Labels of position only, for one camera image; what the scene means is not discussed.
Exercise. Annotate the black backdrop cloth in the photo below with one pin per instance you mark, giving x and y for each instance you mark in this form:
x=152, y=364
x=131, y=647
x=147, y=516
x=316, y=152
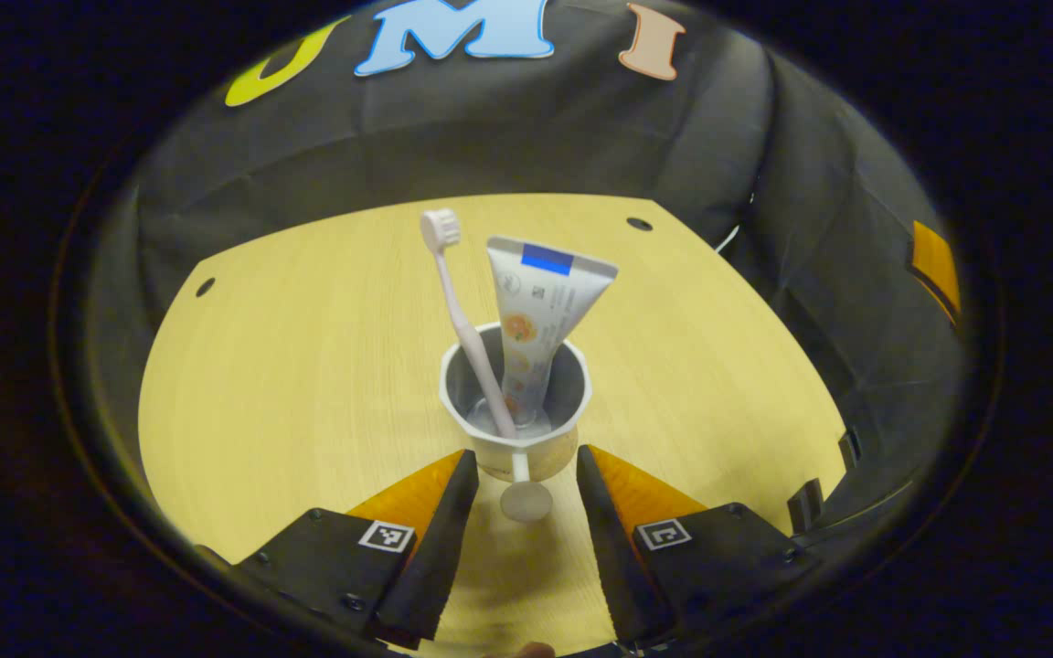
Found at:
x=490, y=137

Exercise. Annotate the white toothpaste tube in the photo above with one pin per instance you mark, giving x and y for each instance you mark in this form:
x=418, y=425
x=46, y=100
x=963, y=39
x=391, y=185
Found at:
x=549, y=302

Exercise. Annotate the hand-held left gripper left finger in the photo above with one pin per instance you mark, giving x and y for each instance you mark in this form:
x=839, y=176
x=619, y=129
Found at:
x=435, y=548

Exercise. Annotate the small black block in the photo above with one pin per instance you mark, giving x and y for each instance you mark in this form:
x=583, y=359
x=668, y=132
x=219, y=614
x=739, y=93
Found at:
x=849, y=450
x=805, y=507

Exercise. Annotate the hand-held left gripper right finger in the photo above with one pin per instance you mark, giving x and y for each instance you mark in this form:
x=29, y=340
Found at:
x=609, y=548

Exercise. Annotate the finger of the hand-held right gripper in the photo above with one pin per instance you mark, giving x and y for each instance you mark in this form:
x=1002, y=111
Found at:
x=936, y=265

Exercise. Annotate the pale pink toothbrush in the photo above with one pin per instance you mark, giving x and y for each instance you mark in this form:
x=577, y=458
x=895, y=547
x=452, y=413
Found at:
x=458, y=311

